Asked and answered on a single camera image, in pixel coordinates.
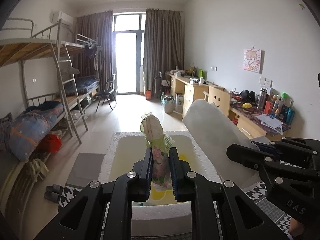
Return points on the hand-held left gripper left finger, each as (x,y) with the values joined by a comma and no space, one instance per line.
(149,177)

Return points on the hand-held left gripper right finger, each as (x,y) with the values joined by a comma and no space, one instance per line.
(172,177)

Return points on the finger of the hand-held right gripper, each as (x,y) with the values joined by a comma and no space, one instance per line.
(265,147)
(245,155)

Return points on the floral printed cloth bundle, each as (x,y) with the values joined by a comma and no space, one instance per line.
(160,160)

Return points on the white foam box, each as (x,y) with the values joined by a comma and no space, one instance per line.
(125,155)

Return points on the white foam lid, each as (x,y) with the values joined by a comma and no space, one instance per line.
(212,135)

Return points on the person's right hand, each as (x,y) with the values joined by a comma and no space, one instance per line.
(296,230)

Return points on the wooden desk with patterned cover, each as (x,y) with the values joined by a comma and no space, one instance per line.
(252,127)

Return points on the printed paper booklet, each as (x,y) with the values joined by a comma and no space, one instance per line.
(270,122)

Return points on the row of toiletry bottles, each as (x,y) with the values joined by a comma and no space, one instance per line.
(277,107)

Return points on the yellow desk object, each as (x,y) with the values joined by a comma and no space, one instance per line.
(247,105)

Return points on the black headphones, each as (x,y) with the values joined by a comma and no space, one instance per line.
(247,96)

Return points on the wooden chair with smiley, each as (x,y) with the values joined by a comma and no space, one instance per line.
(220,100)

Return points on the houndstooth tablecloth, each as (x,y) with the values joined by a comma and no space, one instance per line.
(85,170)

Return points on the light wooden desk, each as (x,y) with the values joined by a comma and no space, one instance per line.
(192,92)

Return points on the orange container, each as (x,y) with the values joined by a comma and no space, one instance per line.
(148,95)

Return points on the green box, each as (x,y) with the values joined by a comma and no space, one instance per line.
(201,73)

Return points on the grey slipper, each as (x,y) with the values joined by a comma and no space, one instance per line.
(52,197)
(57,188)

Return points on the black folding chair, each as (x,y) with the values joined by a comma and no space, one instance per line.
(107,92)

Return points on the red plastic bag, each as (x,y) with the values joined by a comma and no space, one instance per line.
(51,143)

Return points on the blue plaid mattress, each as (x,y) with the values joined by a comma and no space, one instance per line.
(86,83)

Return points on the glass balcony door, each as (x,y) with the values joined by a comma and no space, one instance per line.
(127,62)

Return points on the metal bunk ladder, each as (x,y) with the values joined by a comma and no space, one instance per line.
(68,85)

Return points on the blue orange quilt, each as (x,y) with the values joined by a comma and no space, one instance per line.
(32,127)

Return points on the brown curtain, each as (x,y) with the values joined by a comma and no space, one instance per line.
(163,50)
(97,55)

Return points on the dark hanging clothes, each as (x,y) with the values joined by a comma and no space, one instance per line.
(90,52)

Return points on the small metal bunk bed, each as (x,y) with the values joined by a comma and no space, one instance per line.
(82,42)

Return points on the grey patterned garment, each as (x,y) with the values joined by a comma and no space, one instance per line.
(5,132)

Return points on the large metal bunk bed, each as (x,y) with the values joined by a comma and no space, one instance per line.
(25,50)

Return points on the white air conditioner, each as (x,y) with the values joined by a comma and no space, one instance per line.
(62,18)

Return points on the white double wall socket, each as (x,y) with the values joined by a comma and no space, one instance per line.
(265,81)

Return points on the pink cartoon wall picture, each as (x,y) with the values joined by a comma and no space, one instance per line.
(253,60)

